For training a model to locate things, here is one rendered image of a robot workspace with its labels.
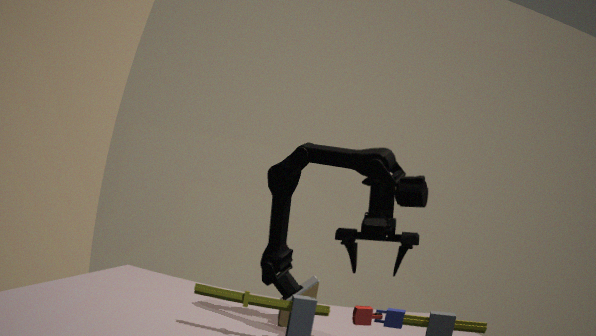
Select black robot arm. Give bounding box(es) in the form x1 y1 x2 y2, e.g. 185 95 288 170
260 142 428 300

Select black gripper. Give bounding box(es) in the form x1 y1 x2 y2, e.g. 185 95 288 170
335 205 419 277

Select yellow square bar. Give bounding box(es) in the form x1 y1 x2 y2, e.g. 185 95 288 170
194 283 331 336

